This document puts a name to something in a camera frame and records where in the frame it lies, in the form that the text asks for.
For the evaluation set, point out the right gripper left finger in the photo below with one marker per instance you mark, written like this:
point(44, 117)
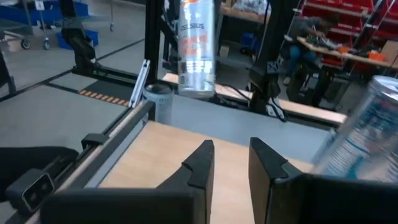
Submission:
point(155, 205)

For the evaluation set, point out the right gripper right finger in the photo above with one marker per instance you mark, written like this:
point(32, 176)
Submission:
point(311, 202)

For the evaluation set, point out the blue silver Red Bull can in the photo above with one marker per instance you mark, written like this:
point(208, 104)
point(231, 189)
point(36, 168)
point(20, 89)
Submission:
point(363, 133)

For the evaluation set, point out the Celsius can orange print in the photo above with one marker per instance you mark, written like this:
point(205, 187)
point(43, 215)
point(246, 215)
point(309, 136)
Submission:
point(196, 62)

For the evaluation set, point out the wooden shelf board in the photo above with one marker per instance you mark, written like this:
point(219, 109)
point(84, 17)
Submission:
point(161, 155)

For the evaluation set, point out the wooden side board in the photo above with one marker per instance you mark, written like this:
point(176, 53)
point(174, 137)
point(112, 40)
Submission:
point(311, 113)

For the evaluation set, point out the white Celsius can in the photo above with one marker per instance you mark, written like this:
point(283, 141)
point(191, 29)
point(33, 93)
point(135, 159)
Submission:
point(158, 105)

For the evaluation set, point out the black orange-striped mat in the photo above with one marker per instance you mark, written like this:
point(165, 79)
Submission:
point(109, 88)

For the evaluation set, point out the wooden workbench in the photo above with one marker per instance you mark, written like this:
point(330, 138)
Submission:
point(351, 56)

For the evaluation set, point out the person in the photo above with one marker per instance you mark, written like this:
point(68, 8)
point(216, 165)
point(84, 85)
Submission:
point(308, 28)

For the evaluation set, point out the black stand with green light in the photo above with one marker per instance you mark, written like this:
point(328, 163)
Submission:
point(77, 40)

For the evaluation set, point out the rack with red bins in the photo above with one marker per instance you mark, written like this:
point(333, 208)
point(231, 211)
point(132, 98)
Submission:
point(342, 6)

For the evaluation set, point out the grey wheeled cart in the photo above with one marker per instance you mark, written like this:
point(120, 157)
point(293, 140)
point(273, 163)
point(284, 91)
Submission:
point(12, 25)

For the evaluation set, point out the rack with blue bins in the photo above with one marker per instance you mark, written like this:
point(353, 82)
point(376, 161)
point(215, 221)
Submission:
point(18, 11)

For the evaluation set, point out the black rail clamp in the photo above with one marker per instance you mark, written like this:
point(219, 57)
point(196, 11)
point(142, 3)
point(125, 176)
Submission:
point(93, 139)

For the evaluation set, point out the white bracket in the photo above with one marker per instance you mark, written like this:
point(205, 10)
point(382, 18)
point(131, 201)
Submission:
point(140, 82)

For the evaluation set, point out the small grey camera box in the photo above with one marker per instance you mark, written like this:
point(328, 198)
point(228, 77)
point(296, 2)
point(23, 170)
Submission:
point(31, 191)

